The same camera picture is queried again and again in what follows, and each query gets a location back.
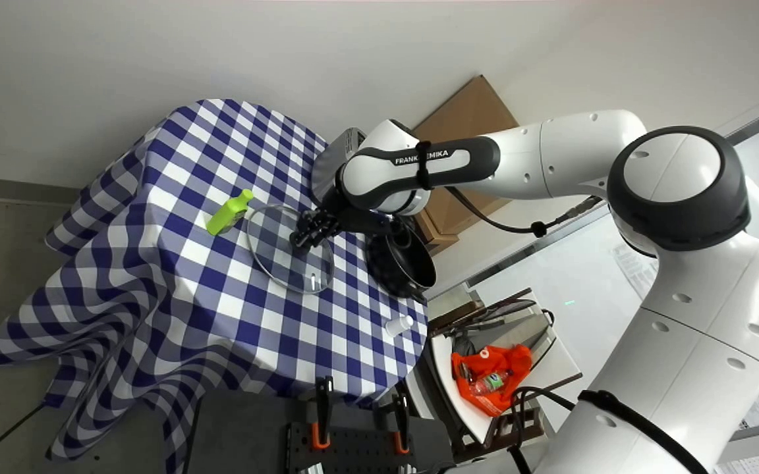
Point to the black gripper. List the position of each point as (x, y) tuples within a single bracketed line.
[(353, 214)]

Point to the glass lid with black knob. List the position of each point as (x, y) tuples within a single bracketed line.
[(278, 254)]

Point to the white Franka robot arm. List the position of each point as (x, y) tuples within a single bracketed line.
[(686, 351)]

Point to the black cooking pot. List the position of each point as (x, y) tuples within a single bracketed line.
[(402, 261)]

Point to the blue white checkered tablecloth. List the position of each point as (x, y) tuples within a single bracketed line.
[(223, 307)]

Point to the small white bottle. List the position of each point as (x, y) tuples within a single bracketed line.
[(398, 326)]

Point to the large brown cardboard box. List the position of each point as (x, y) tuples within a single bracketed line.
[(462, 110)]

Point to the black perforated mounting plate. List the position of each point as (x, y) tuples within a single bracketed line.
[(353, 448)]

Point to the orange bag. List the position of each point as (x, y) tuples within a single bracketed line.
[(487, 377)]

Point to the plastic drink bottle green label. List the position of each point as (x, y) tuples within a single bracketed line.
[(491, 383)]

